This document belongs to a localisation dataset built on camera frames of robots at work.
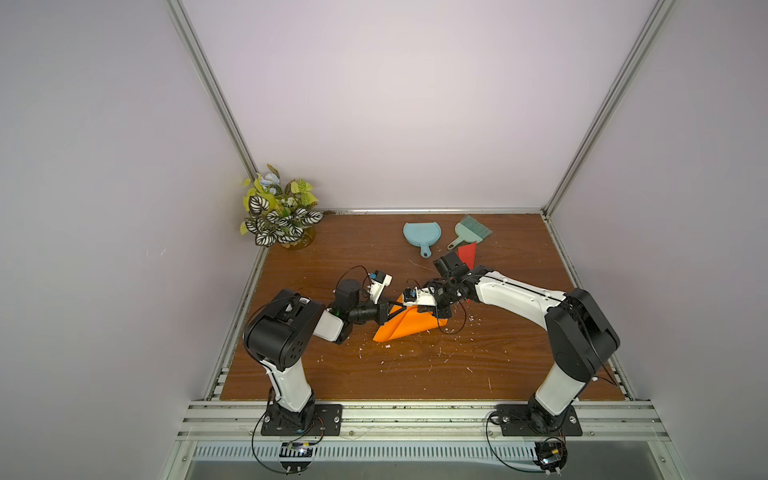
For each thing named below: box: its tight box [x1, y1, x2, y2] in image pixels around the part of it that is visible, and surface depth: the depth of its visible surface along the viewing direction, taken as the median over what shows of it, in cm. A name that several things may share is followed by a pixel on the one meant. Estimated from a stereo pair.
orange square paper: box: [373, 293, 448, 342], surface depth 87 cm
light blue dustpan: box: [403, 222, 441, 259], surface depth 115 cm
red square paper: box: [458, 242, 476, 270], surface depth 108 cm
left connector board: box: [279, 442, 313, 472], surface depth 72 cm
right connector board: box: [533, 441, 568, 473], surface depth 71 cm
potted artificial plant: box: [240, 163, 324, 250], surface depth 94 cm
